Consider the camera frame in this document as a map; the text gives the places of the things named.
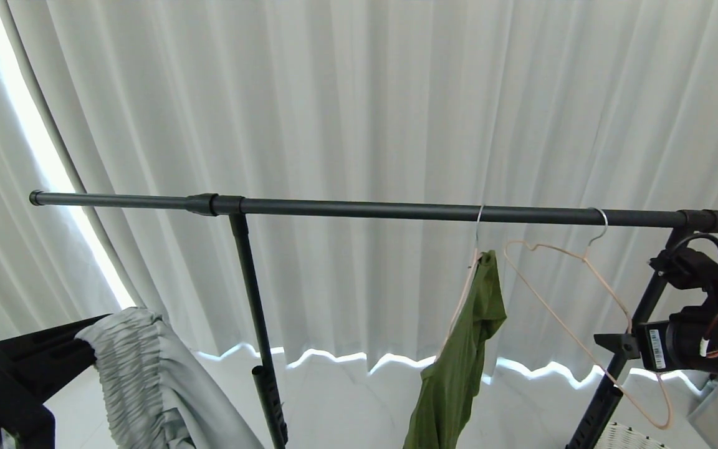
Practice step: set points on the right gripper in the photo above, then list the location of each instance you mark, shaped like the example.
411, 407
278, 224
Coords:
683, 343

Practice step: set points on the pink clothes hanger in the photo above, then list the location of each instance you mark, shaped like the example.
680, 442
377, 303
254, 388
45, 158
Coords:
477, 234
604, 219

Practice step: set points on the pale grey garment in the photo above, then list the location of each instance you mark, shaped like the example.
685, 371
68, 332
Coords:
159, 386

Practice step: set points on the green shirt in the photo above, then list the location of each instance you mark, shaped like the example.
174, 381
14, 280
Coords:
459, 362

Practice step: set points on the white laundry basket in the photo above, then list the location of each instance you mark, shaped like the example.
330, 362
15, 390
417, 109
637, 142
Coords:
627, 438

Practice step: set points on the black clothes rack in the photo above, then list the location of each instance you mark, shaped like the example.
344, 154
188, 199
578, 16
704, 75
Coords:
365, 209

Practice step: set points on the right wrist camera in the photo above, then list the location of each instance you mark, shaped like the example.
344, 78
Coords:
689, 268

